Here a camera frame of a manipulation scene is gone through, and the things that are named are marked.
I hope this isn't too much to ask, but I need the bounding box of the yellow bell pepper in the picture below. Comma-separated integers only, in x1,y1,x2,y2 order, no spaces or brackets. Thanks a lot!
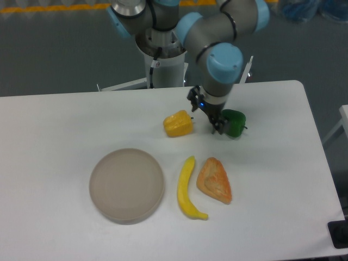
163,110,194,137

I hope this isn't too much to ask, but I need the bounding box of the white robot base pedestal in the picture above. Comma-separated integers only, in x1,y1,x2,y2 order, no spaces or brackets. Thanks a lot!
101,28,188,91

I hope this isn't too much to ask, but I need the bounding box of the white furniture at right edge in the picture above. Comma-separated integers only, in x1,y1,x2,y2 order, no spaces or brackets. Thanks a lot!
321,104,348,148

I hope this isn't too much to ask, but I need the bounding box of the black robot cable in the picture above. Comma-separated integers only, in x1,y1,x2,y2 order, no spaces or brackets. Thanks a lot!
148,46,163,89

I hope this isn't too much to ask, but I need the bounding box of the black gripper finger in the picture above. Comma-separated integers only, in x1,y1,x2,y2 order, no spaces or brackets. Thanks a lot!
211,115,230,135
187,85,204,112

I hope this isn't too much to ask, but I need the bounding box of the beige round plate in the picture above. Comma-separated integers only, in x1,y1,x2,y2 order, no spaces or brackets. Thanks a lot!
89,148,165,225

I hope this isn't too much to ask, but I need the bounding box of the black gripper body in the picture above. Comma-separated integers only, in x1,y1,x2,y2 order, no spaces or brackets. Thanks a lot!
198,92,227,122

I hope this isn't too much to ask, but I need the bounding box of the green bell pepper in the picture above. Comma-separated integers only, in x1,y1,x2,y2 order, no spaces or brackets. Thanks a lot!
221,109,247,138

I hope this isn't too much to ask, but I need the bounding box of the yellow banana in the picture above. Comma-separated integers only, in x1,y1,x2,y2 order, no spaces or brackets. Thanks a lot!
177,156,208,220

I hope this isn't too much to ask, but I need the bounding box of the black clamp at table edge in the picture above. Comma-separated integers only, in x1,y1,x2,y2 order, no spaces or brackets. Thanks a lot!
327,220,348,249

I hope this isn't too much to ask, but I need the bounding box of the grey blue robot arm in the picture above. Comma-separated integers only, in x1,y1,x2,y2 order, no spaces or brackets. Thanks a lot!
107,1,270,134

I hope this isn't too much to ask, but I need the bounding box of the orange pastry bread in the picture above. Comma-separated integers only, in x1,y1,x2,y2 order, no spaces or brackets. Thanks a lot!
196,157,232,204

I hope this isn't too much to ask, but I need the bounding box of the white metal frame bar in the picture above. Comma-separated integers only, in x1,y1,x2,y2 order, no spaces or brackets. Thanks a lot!
239,56,253,84

